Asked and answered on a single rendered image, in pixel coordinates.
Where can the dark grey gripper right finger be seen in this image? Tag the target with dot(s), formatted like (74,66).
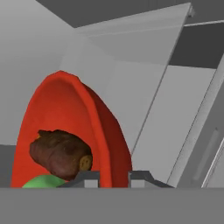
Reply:
(140,178)

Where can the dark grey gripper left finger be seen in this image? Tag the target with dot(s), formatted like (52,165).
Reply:
(84,178)

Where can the red bowl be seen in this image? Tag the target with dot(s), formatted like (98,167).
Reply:
(67,105)

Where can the brown sweet potato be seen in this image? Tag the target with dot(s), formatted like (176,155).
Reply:
(59,153)

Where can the green corn cob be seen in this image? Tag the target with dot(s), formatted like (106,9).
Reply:
(43,181)

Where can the grey fridge door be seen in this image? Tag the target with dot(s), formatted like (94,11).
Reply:
(201,137)

